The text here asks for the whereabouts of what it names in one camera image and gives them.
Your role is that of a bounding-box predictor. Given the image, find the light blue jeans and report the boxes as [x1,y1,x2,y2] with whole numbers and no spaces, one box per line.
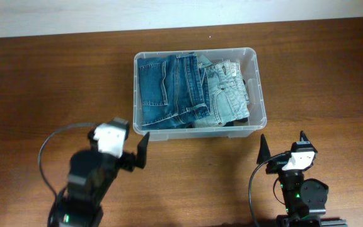
[193,55,250,128]

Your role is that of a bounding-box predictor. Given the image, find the black camera cable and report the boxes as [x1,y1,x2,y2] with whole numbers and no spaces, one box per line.
[37,122,100,227]
[247,153,291,227]

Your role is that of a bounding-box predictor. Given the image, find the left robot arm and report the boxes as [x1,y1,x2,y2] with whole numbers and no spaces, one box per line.
[38,118,150,227]

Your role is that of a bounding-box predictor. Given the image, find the clear plastic storage bin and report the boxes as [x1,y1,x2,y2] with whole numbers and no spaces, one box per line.
[133,47,267,141]

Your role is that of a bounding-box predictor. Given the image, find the dark blue jeans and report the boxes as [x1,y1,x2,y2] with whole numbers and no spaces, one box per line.
[137,52,210,131]

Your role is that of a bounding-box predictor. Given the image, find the right black camera cable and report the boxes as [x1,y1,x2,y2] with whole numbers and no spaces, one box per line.
[247,153,291,227]

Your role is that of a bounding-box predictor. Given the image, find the dark navy garment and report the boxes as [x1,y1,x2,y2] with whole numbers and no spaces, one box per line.
[234,77,250,123]

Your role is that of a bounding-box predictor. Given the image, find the left black camera cable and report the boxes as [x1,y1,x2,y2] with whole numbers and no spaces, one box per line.
[37,122,100,227]

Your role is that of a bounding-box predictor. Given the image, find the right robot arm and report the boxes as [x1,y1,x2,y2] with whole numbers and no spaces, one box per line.
[256,131,329,226]

